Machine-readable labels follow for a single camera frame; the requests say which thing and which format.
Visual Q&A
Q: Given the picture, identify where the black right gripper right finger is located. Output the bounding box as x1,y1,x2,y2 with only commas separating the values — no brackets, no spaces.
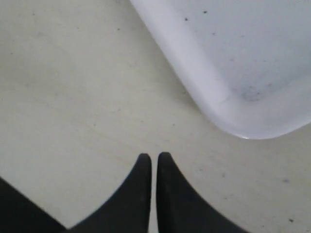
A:
156,152,245,233

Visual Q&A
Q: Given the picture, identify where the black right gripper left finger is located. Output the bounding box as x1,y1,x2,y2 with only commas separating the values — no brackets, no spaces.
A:
67,153,152,233

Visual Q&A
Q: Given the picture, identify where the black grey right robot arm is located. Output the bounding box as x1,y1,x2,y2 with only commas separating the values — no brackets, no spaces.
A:
0,152,243,233

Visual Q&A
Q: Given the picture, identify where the white rectangular plastic tray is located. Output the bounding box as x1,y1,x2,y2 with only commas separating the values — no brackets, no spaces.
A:
132,0,311,139

